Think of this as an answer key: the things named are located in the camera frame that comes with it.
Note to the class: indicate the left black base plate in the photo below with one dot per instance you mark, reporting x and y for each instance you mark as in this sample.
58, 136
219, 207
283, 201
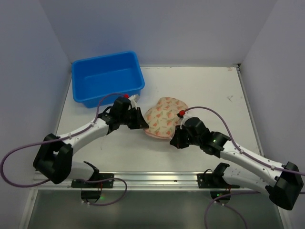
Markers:
100, 180

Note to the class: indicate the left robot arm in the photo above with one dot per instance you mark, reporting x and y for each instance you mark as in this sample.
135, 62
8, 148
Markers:
55, 156

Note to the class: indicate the aluminium mounting rail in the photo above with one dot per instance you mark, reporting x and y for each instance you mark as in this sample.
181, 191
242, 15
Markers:
142, 181

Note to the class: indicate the blue plastic bin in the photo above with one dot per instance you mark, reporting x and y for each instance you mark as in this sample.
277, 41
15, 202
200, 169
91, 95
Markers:
96, 77

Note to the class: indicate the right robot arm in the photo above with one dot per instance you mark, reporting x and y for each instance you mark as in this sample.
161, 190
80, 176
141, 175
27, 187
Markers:
281, 183

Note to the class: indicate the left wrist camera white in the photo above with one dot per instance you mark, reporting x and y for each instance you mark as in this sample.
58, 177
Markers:
134, 99

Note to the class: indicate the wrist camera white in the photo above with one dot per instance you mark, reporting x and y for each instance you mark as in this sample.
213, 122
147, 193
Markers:
134, 99
184, 116

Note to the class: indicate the floral mesh laundry bag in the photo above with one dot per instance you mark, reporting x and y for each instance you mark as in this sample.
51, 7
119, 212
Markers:
162, 118

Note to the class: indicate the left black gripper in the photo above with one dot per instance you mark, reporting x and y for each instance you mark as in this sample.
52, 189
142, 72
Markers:
133, 117

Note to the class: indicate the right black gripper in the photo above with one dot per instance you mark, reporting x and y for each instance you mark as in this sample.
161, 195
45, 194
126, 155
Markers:
182, 137

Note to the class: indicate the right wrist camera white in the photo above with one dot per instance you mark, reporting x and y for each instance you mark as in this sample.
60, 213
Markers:
184, 116

